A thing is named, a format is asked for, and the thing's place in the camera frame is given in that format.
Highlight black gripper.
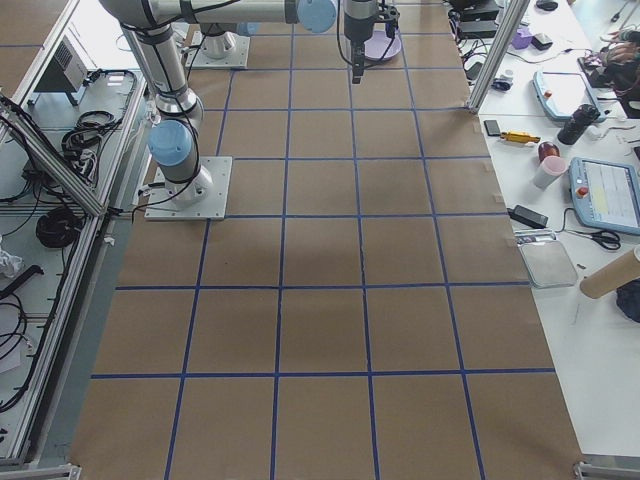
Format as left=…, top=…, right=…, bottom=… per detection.
left=343, top=0, right=400, bottom=84

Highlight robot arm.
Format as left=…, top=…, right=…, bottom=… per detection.
left=120, top=23, right=211, bottom=209

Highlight lavender plate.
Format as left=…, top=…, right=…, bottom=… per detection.
left=365, top=30, right=402, bottom=62

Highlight pink white cup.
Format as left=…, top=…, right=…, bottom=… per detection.
left=532, top=155, right=568, bottom=189

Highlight purple box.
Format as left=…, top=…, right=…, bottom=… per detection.
left=511, top=26, right=533, bottom=50

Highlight black phone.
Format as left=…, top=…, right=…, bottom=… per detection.
left=483, top=119, right=502, bottom=137

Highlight yellow tool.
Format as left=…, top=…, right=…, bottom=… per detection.
left=500, top=131, right=541, bottom=145

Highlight dark red jar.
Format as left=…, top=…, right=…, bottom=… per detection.
left=537, top=141, right=561, bottom=163

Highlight black bottle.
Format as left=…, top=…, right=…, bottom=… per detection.
left=557, top=104, right=600, bottom=145

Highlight black power adapter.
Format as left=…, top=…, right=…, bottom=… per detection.
left=507, top=205, right=548, bottom=229

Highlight blue teach pendant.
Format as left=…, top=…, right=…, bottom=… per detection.
left=568, top=157, right=639, bottom=236

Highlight metal tray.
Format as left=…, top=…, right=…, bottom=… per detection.
left=514, top=229, right=578, bottom=289

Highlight grey control box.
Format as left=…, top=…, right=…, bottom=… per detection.
left=34, top=36, right=89, bottom=106

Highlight black scissors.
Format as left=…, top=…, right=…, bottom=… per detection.
left=580, top=229, right=621, bottom=251

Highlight cardboard tube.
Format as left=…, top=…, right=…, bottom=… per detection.
left=579, top=246, right=640, bottom=299

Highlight aluminium frame post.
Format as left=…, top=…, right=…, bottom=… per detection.
left=466, top=0, right=529, bottom=114

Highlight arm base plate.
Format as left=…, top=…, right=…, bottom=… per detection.
left=144, top=156, right=233, bottom=221
left=185, top=31, right=250, bottom=70

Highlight aluminium side rail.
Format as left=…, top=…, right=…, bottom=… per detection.
left=1, top=87, right=146, bottom=466

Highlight coiled black cable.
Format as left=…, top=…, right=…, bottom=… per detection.
left=35, top=204, right=86, bottom=250

